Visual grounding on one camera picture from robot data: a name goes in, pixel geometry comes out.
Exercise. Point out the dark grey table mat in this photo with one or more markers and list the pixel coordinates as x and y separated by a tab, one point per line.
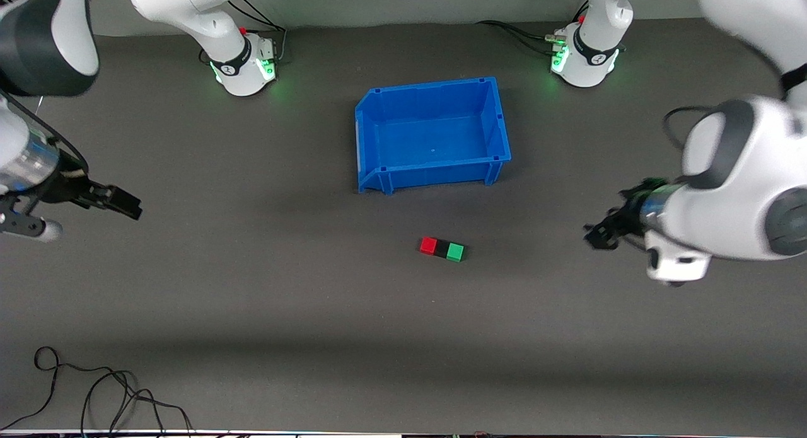
403	331

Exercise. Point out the small green cube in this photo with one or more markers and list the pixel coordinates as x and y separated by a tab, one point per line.
455	253

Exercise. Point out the small red cube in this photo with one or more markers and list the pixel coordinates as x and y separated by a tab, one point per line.
429	246

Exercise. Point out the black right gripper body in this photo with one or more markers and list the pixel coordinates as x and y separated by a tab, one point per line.
68	188

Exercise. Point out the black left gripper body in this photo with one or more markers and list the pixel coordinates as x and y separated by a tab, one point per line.
625	216

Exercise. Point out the small black cube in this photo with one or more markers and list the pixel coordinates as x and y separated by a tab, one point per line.
442	248

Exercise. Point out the blue plastic storage bin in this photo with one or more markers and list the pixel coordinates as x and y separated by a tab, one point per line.
435	135

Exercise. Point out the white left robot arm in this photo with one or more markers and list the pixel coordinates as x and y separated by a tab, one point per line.
737	192

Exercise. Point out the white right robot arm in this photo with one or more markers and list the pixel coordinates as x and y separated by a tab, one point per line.
202	22

